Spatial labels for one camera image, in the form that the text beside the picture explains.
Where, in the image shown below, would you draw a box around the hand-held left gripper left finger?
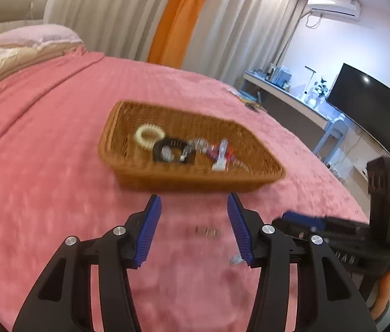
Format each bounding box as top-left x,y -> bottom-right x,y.
12,194 -> 162,332

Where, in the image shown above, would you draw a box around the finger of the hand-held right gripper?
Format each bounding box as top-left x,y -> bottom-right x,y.
281,211 -> 371,237
272,218 -> 323,242

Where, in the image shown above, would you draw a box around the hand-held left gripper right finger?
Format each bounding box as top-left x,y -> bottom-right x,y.
227,192 -> 377,332

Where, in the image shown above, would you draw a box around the small silver earrings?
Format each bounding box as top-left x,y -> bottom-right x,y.
195,226 -> 220,237

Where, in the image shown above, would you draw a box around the clear plastic hair clip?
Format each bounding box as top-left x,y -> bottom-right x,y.
212,139 -> 231,172

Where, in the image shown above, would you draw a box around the black wrist watch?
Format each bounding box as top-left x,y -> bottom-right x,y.
152,136 -> 197,164

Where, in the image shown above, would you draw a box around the cream coil hair tie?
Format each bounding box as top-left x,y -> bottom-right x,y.
134,123 -> 166,150

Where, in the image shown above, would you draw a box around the brown wicker basket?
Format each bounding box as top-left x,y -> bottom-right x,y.
98,101 -> 286,193

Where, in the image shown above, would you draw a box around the white chair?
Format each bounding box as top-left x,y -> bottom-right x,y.
312,112 -> 350,165

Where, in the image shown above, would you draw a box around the black television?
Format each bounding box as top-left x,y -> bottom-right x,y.
326,63 -> 390,156

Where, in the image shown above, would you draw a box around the pink fleece blanket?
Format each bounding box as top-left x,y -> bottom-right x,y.
0,52 -> 370,332

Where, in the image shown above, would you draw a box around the white desk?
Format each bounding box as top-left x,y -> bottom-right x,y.
243,71 -> 334,146

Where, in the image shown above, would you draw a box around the white vase with plant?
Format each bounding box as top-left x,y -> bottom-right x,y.
307,76 -> 330,107

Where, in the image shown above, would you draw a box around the colourful flat packet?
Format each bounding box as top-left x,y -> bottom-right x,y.
231,88 -> 261,106

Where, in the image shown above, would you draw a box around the white desk lamp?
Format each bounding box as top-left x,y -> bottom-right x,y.
304,65 -> 319,96

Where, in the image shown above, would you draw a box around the row of books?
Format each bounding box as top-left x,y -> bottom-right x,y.
266,64 -> 292,89

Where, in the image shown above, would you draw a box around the grey curtain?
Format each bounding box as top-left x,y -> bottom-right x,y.
48,0 -> 186,60
181,0 -> 308,88

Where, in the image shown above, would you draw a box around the white air conditioner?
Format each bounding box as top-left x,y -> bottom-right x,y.
307,0 -> 361,22

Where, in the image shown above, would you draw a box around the beige folded duvet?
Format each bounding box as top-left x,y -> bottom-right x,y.
0,43 -> 87,98

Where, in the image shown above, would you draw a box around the orange curtain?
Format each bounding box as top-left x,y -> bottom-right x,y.
147,0 -> 222,67

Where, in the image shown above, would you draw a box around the purple pillow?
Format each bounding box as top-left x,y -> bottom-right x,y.
0,24 -> 83,48

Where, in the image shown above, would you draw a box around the beige padded headboard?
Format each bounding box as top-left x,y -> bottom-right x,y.
0,0 -> 51,30

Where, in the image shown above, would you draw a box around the white air conditioner hose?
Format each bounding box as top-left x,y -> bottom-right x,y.
305,11 -> 322,29

